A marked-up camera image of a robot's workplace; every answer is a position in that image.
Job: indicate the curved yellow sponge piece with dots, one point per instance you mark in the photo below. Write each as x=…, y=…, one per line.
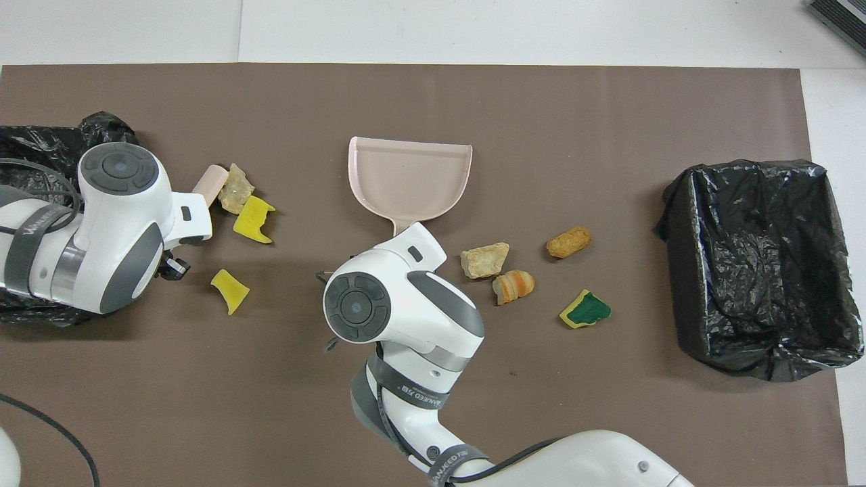
x=231, y=291

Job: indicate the pale beige sponge piece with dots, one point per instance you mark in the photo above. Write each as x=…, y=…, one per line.
x=484, y=260

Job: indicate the beige plastic dustpan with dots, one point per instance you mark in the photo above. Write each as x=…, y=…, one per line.
x=409, y=176

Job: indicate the crumpled black bag bin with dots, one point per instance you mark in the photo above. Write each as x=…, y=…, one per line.
x=54, y=145

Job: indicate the cream crumbly sponge piece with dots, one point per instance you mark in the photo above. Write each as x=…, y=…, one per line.
x=235, y=189

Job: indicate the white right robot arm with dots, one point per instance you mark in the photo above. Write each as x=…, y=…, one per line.
x=419, y=318

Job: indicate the beige hand brush black bristles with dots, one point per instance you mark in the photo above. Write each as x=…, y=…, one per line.
x=211, y=181

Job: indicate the open bin with black bag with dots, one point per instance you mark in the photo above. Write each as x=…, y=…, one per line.
x=764, y=270

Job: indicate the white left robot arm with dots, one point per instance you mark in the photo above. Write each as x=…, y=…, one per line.
x=115, y=216

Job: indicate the brown table mat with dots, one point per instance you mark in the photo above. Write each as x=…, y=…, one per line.
x=270, y=101

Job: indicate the notched yellow sponge piece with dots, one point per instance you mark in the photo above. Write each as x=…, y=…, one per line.
x=252, y=220

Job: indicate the green and yellow sponge piece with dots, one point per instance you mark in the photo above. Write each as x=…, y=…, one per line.
x=587, y=310

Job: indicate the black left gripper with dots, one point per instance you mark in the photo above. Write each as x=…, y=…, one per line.
x=173, y=267

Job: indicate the orange striped sponge piece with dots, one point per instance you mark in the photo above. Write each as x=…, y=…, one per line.
x=514, y=287

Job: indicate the brown orange sponge piece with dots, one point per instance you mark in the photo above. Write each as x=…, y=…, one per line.
x=568, y=242

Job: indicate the grey ribbed device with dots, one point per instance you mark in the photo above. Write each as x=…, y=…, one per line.
x=842, y=20

